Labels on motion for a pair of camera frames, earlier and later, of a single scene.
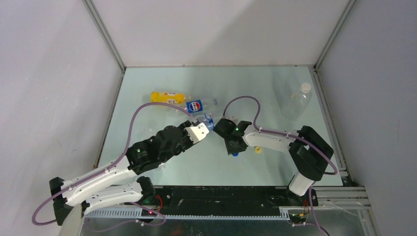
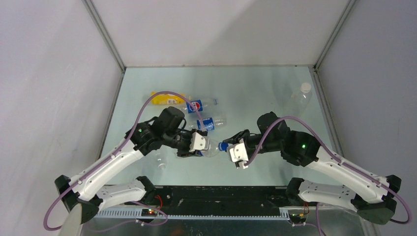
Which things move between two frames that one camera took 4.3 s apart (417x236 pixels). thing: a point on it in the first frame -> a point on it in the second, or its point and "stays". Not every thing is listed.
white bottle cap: [306, 87] stays
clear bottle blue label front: [208, 117] -> [213, 150]
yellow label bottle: [169, 97] stays
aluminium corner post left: [105, 36] stays
